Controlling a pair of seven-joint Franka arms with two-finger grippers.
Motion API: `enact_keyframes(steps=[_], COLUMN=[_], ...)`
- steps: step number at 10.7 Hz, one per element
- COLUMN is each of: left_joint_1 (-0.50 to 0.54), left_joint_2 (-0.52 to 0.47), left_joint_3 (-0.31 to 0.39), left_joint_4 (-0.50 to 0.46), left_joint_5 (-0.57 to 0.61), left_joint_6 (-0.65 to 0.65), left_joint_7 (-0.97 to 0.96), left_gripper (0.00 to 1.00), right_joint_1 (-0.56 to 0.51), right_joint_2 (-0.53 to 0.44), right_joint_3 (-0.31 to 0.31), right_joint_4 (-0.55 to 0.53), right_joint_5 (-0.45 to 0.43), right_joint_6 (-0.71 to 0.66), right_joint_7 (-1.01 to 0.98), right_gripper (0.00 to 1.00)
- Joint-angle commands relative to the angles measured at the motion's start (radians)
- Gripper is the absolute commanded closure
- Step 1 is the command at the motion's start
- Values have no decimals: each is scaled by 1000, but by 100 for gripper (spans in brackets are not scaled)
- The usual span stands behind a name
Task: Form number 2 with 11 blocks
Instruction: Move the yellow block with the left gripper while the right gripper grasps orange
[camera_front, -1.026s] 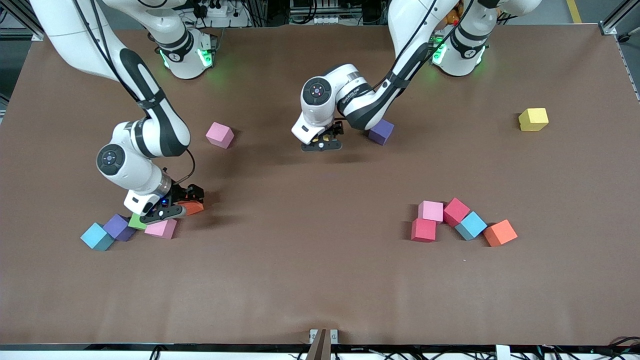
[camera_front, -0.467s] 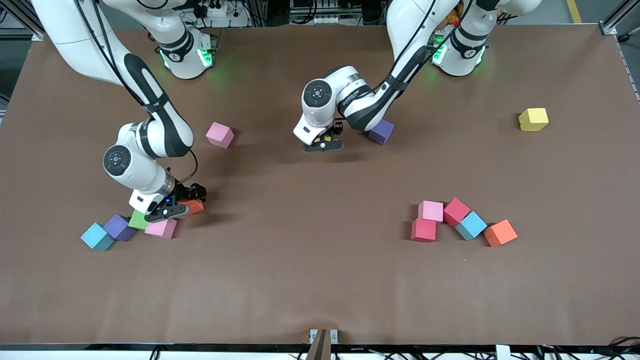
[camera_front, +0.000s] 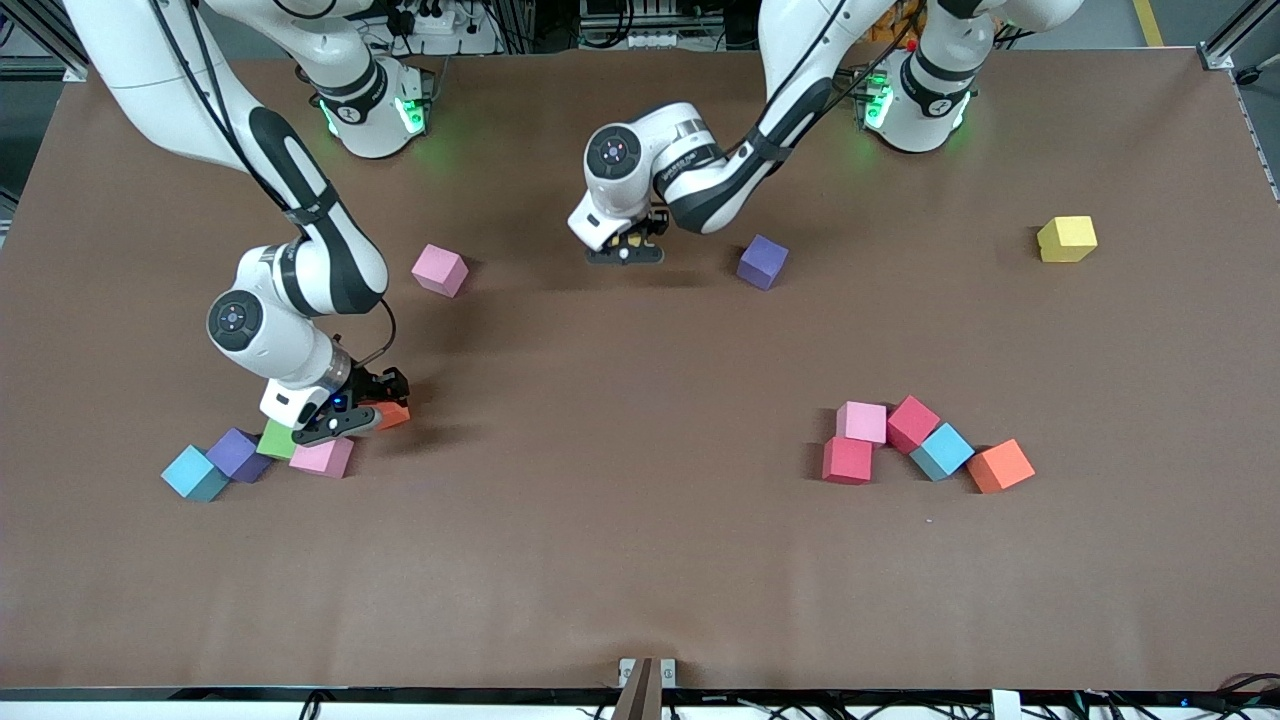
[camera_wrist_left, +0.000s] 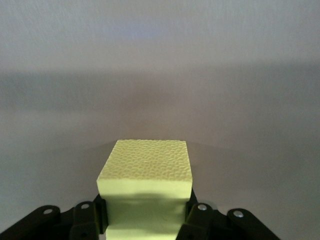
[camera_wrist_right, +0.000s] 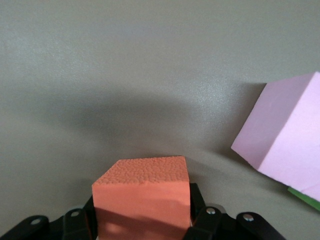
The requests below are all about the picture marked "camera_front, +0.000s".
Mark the green foam cube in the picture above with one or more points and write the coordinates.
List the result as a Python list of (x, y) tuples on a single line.
[(275, 442)]

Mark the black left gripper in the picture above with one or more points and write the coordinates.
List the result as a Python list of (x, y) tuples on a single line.
[(655, 225)]

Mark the red foam cube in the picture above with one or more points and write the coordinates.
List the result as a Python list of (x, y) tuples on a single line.
[(847, 460), (912, 423)]

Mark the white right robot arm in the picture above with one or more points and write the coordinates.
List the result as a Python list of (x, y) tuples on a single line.
[(250, 325)]

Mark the small white box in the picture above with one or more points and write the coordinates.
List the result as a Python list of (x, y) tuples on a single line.
[(1005, 705)]

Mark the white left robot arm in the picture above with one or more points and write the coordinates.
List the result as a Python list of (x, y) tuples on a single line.
[(700, 170)]

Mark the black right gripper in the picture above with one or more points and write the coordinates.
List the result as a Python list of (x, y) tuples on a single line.
[(372, 384)]

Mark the purple foam cube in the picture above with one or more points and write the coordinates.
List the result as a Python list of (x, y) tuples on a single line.
[(238, 455), (762, 261)]

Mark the blue foam cube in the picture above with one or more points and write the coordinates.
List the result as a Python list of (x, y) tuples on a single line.
[(940, 451), (194, 473)]

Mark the white power strip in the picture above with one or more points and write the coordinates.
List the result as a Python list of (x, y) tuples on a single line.
[(645, 40), (455, 42)]

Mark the yellow foam cube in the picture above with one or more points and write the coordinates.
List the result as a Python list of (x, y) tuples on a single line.
[(1067, 240)]

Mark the orange foam cube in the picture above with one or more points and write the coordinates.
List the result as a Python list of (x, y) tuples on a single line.
[(395, 415), (1000, 466)]

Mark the orange snack bags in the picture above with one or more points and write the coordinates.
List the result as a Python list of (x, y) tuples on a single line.
[(900, 15)]

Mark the table cover sheet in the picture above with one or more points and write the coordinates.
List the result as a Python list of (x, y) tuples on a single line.
[(640, 560)]

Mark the aluminium frame profile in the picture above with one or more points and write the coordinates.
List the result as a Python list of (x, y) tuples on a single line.
[(50, 40), (1240, 30)]

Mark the pink foam cube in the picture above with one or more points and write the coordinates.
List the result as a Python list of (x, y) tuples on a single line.
[(440, 270), (861, 422), (322, 460)]

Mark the silver metal bracket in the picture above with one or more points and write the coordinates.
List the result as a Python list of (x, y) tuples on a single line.
[(625, 670)]

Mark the brown wooden post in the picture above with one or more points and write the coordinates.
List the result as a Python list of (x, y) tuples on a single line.
[(640, 700)]

